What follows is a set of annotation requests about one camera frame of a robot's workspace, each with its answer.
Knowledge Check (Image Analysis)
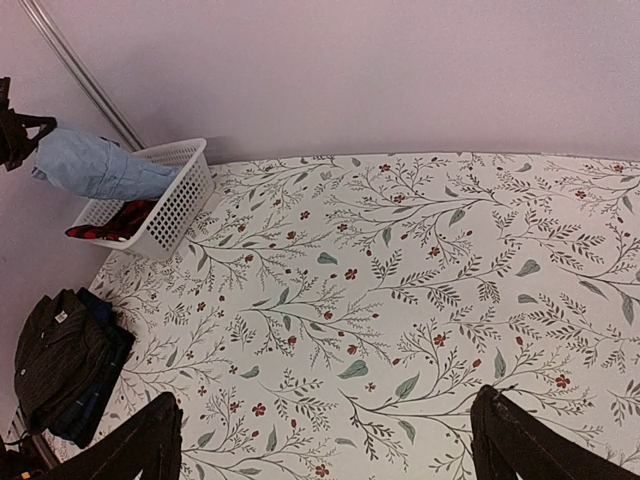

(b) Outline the light blue long sleeve shirt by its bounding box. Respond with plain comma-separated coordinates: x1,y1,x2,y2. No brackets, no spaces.
31,128,182,202

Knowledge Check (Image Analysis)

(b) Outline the dark blue folded shirt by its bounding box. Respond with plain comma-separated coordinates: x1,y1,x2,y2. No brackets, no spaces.
48,288,135,449

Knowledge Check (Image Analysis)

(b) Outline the left aluminium frame post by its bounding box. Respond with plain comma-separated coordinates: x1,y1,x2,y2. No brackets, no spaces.
19,0,147,151

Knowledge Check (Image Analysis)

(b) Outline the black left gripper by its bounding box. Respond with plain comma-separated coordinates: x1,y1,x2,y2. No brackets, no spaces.
1,77,57,171

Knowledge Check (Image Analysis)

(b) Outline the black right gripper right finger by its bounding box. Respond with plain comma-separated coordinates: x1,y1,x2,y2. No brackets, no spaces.
470,385,639,480

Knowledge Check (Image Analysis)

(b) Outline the black pinstriped folded shirt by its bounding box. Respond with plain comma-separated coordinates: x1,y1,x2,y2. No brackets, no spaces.
14,289,110,434

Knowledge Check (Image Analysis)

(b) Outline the white plastic laundry basket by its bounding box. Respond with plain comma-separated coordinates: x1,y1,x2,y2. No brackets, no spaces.
72,138,215,260

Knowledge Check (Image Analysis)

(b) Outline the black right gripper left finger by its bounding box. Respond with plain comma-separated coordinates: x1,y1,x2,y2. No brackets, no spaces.
43,392,183,480

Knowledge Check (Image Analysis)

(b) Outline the red black patterned shirt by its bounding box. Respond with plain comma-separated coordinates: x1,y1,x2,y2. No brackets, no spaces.
65,200,156,242

